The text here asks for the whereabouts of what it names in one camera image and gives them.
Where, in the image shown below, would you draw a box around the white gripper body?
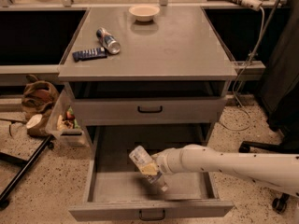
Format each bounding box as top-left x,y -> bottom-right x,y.
152,148 -> 184,175

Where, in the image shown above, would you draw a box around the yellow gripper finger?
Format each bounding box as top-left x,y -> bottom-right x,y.
139,163 -> 159,175

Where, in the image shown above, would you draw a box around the clear plastic water bottle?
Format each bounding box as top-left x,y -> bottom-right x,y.
129,146 -> 168,192

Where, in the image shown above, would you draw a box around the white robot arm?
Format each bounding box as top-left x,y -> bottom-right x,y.
132,145 -> 299,197

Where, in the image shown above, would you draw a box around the open bottom grey drawer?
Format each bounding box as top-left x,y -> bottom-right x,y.
69,124 -> 234,222

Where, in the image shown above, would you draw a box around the closed upper grey drawer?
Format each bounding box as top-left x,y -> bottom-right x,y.
72,98 -> 226,125

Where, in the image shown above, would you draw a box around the grey drawer cabinet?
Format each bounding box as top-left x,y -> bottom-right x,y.
59,6 -> 236,144

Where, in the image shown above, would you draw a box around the clear plastic toy bin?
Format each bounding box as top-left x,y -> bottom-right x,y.
46,91 -> 86,147

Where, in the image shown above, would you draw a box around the black tripod legs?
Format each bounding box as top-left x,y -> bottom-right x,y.
0,135 -> 54,211

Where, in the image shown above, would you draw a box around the black office chair base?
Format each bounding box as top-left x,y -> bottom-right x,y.
239,130 -> 299,213

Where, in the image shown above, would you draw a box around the blue snack bar wrapper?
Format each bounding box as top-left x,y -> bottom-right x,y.
72,47 -> 107,63

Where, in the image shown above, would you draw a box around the brown bag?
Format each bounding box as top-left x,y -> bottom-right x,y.
21,75 -> 59,137

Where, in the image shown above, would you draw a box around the silver blue soda can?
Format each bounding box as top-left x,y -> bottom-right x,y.
96,28 -> 121,55

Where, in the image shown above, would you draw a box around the white ceramic bowl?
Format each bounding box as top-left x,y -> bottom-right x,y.
129,5 -> 160,22

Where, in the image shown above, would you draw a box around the white cable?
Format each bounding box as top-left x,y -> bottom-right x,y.
219,6 -> 265,133

